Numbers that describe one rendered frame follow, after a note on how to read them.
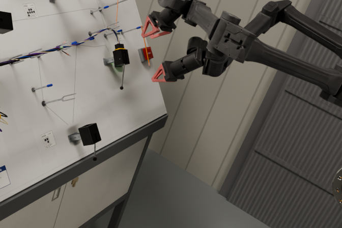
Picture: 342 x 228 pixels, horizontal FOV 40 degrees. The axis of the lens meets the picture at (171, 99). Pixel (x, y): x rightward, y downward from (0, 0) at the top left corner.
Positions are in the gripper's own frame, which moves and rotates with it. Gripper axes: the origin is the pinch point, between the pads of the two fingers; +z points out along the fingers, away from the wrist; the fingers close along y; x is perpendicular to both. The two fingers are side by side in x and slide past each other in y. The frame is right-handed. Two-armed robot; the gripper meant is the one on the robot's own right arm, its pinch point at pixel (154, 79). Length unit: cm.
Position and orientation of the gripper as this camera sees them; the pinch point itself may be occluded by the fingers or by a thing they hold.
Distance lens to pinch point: 167.5
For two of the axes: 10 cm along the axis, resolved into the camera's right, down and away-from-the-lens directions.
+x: 3.0, 9.4, -1.6
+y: -5.3, 0.2, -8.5
